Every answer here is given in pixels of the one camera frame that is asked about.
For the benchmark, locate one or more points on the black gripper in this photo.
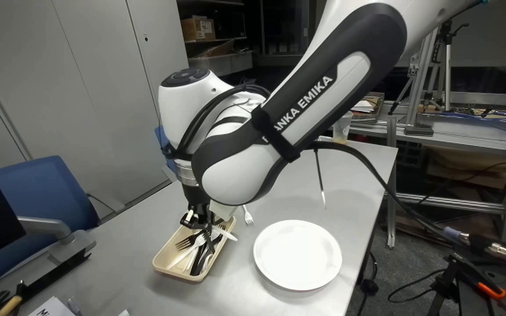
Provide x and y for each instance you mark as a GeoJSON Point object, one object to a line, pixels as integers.
{"type": "Point", "coordinates": [197, 208]}

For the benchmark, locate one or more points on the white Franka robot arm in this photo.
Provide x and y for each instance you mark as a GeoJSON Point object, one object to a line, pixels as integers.
{"type": "Point", "coordinates": [299, 117]}

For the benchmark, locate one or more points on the beige rectangular tray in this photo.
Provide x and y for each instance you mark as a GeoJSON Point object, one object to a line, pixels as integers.
{"type": "Point", "coordinates": [167, 264]}

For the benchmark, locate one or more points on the white round plate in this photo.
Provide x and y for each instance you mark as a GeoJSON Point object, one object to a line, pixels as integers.
{"type": "Point", "coordinates": [297, 255]}

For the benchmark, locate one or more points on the grey monitor stand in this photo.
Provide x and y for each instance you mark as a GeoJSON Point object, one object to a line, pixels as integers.
{"type": "Point", "coordinates": [60, 248]}

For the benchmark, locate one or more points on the grey shelf bin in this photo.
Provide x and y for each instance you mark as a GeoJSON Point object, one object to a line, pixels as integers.
{"type": "Point", "coordinates": [220, 62]}

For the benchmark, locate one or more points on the white printed paper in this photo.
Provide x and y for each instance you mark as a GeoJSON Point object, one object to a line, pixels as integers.
{"type": "Point", "coordinates": [51, 308]}

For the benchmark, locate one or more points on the white storage cabinet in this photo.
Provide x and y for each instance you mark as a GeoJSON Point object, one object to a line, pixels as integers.
{"type": "Point", "coordinates": [88, 89]}

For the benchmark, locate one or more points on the brown cardboard box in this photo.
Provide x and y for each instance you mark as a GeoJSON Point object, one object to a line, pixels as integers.
{"type": "Point", "coordinates": [197, 27]}

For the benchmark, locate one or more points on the dark storage shelf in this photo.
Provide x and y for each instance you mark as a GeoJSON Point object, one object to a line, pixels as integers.
{"type": "Point", "coordinates": [276, 24]}

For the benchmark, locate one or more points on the small black tripod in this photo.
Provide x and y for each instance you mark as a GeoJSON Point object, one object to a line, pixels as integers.
{"type": "Point", "coordinates": [437, 292]}

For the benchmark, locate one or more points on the flat brown cardboard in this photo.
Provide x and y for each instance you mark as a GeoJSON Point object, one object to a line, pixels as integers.
{"type": "Point", "coordinates": [469, 169]}

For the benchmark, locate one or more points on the orange black bar clamp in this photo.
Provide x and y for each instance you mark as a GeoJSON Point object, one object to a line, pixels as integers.
{"type": "Point", "coordinates": [490, 290]}

